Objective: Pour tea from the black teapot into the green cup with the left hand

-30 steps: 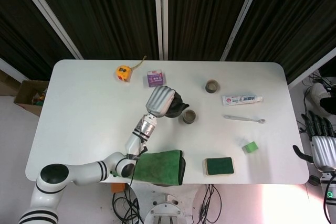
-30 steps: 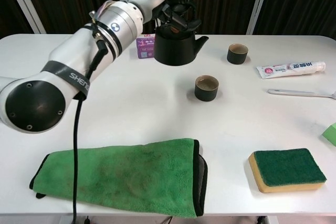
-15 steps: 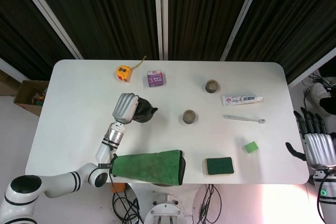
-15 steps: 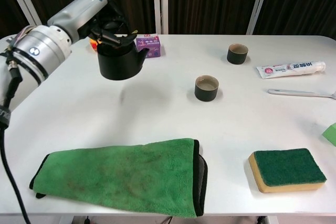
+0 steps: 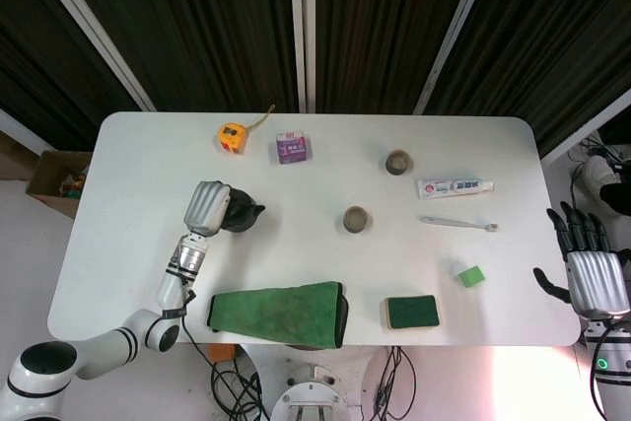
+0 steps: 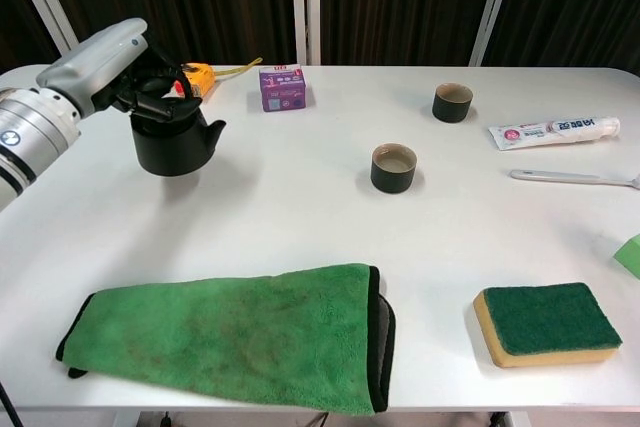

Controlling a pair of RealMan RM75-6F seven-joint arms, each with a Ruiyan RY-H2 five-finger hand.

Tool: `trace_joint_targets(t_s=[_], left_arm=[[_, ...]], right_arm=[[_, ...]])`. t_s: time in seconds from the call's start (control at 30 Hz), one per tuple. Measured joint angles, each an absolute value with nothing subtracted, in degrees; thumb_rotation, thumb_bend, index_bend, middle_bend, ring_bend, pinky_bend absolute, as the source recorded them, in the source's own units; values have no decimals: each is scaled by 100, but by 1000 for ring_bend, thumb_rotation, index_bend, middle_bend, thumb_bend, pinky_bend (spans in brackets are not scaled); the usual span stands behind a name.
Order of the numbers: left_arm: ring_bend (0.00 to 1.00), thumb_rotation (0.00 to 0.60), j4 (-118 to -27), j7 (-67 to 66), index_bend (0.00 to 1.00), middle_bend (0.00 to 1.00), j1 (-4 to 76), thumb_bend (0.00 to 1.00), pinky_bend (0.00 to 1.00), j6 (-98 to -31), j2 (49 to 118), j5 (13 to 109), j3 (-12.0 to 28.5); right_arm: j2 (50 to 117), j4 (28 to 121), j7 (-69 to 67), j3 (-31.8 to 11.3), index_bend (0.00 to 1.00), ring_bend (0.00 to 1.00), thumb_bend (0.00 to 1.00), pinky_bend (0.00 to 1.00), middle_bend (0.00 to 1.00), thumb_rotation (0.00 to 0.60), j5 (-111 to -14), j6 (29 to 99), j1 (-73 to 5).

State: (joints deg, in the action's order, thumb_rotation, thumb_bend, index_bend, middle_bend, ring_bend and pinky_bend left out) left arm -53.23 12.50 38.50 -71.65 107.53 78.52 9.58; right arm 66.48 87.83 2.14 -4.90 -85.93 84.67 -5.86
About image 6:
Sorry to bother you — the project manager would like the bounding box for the green yellow sponge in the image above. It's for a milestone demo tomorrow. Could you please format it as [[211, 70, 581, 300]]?
[[472, 281, 624, 369]]

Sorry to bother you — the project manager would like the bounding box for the green towel black trim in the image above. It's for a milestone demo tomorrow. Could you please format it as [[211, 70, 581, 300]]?
[[55, 261, 397, 417]]

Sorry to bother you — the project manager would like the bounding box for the light green block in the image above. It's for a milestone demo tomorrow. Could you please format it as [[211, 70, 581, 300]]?
[[612, 233, 640, 278]]

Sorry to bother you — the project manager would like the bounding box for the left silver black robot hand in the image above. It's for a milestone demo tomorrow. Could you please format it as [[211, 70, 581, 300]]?
[[35, 17, 205, 124]]

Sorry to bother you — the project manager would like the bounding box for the white frame post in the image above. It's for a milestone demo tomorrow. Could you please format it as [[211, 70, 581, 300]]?
[[291, 0, 322, 67], [7, 0, 86, 66], [467, 0, 520, 67]]

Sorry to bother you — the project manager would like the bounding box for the white toothpaste tube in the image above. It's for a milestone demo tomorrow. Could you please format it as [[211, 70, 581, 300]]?
[[488, 115, 622, 151]]

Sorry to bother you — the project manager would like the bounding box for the black teapot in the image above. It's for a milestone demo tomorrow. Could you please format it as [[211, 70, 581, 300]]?
[[129, 76, 227, 177]]

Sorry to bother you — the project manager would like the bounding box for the purple carton box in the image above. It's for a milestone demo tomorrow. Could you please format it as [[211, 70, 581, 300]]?
[[258, 64, 316, 113]]

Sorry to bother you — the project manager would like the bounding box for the dark green cup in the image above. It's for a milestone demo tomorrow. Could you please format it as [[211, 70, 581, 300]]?
[[370, 143, 418, 195], [432, 82, 474, 124]]

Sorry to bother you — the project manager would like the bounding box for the yellow tape measure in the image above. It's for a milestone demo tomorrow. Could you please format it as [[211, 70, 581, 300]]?
[[169, 56, 264, 98]]

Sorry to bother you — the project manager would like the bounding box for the white toothbrush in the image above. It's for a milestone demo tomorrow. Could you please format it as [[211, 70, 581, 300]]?
[[509, 168, 640, 190]]

